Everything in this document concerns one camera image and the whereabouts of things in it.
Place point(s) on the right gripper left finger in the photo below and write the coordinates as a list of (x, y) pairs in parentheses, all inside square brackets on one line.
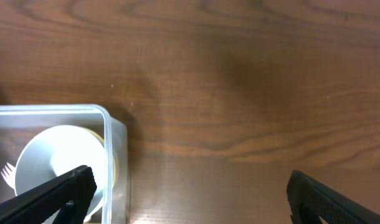
[(68, 196)]

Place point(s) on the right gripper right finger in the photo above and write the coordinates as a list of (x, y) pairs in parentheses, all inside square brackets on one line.
[(312, 202)]

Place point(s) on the grey plastic bowl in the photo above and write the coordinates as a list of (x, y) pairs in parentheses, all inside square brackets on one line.
[(57, 150)]

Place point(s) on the pink plastic fork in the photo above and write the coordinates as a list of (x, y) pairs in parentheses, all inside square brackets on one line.
[(9, 174)]

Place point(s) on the clear plastic storage box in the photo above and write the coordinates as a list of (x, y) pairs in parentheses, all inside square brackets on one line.
[(21, 123)]

